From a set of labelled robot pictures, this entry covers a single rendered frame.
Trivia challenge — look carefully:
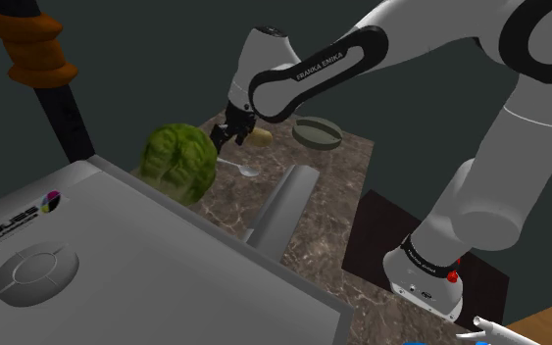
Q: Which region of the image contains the green plate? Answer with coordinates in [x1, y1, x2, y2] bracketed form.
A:
[291, 116, 344, 152]

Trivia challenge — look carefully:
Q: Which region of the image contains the white slender tool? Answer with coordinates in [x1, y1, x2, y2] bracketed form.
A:
[456, 315, 542, 345]

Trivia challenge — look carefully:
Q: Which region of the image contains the grey printer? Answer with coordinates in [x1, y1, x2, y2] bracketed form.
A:
[0, 155, 356, 345]

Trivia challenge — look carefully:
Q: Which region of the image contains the tan potato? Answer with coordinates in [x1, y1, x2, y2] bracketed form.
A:
[246, 126, 274, 148]

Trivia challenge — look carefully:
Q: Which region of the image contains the silver spoon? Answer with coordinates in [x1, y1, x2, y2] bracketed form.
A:
[215, 157, 261, 178]

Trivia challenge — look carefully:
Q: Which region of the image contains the green lettuce head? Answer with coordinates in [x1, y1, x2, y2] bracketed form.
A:
[138, 123, 220, 208]

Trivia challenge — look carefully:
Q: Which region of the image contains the black pole with orange rings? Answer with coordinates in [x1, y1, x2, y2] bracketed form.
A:
[0, 0, 96, 165]

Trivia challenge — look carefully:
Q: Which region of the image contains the dark robot stand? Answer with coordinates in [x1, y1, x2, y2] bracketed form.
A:
[341, 188, 511, 332]

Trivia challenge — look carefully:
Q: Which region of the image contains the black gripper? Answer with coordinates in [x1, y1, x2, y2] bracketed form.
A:
[209, 100, 259, 156]

